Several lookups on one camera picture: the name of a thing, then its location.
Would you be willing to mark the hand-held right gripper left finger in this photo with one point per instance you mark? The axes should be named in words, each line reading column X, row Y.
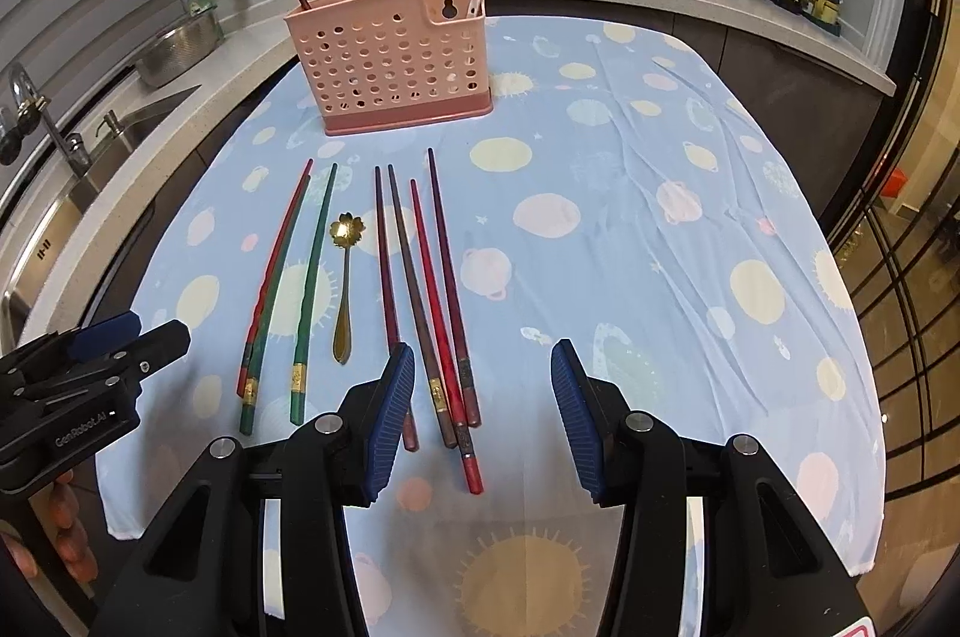
column 390, row 427

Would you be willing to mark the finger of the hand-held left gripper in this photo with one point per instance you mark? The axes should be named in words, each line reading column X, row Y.
column 105, row 331
column 154, row 348

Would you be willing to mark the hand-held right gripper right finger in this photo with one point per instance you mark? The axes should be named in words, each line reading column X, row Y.
column 577, row 427

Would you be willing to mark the gold flower spoon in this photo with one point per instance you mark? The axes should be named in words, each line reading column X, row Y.
column 343, row 337

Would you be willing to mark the green chopstick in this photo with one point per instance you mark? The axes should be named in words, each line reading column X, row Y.
column 310, row 307
column 247, row 413

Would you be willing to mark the dark red chopstick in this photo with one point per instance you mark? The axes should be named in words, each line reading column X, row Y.
column 385, row 262

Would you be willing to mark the pink perforated utensil holder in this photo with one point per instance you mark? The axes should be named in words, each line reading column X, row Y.
column 390, row 60

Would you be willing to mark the person's left hand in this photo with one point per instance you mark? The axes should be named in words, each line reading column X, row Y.
column 69, row 517

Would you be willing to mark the dark purple chopstick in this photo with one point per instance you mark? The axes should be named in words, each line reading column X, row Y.
column 444, row 254

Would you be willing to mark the chrome faucet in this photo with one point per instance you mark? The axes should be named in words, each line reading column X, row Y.
column 52, row 135

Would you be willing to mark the sink soap pump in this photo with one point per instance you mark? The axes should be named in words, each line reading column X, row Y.
column 112, row 126

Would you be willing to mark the steel kitchen sink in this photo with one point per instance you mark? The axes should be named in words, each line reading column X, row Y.
column 135, row 127

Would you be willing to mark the blue printed tablecloth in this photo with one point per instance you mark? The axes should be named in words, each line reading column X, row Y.
column 600, row 194

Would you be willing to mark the steel mixing bowl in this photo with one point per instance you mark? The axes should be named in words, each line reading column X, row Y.
column 180, row 52

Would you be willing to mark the grey window blinds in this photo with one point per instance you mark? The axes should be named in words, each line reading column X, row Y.
column 82, row 7

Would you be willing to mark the black grid glass door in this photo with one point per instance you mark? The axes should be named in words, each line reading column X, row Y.
column 907, row 307

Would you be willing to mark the tray of small bottles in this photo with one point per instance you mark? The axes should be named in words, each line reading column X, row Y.
column 821, row 11

